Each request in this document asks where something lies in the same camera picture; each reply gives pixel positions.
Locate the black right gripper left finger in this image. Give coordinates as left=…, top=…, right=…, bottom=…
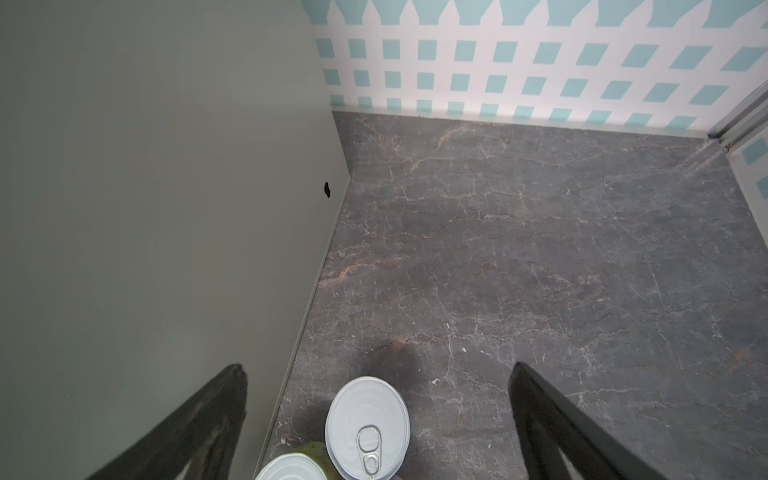
left=90, top=364, right=248, bottom=479

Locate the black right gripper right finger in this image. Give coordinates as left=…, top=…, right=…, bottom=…
left=508, top=362, right=663, bottom=479

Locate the white lid can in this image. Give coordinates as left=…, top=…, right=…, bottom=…
left=325, top=376, right=411, bottom=480

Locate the grey metal counter cabinet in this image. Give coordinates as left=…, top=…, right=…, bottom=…
left=1, top=1, right=349, bottom=479

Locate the green label food can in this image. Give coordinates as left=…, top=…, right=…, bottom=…
left=255, top=442, right=341, bottom=480

